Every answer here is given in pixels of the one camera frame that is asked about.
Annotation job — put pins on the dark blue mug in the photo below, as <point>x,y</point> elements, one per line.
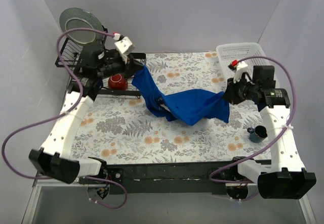
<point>257,134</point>

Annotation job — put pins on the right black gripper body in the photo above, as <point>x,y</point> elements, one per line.
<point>232,94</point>

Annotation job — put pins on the black wire dish rack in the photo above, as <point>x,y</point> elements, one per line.
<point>73,54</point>

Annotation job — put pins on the blue printed t shirt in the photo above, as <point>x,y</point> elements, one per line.
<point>189,106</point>

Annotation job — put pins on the aluminium frame rail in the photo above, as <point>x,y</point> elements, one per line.
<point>53,201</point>

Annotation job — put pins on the grey green plate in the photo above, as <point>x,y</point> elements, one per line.
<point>79,18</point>

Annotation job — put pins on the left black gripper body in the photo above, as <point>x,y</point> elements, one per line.
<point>130,65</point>

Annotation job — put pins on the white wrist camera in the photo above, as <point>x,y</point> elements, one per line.
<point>124,47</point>
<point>239,68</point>

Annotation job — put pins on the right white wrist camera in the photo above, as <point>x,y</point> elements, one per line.
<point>239,68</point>

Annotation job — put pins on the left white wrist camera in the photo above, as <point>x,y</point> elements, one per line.
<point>124,47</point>

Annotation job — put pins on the red bowl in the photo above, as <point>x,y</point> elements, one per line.
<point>117,82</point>

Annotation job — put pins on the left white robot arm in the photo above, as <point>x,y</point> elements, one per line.
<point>52,159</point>

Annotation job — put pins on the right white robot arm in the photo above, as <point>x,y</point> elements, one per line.
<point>287,178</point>

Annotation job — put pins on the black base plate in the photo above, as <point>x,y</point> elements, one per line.
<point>188,177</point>

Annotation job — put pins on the floral table mat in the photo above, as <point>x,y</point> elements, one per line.
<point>121,130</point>

